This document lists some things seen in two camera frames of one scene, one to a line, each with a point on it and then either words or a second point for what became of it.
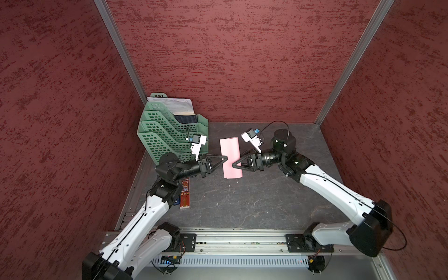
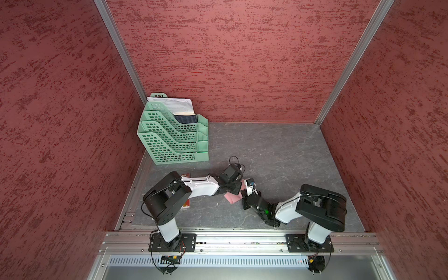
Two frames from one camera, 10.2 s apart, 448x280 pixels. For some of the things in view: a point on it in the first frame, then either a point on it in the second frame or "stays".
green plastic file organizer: x=159 y=135 stays
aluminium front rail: x=227 y=242 stays
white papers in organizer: x=176 y=105 stays
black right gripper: x=258 y=162 to x=245 y=205
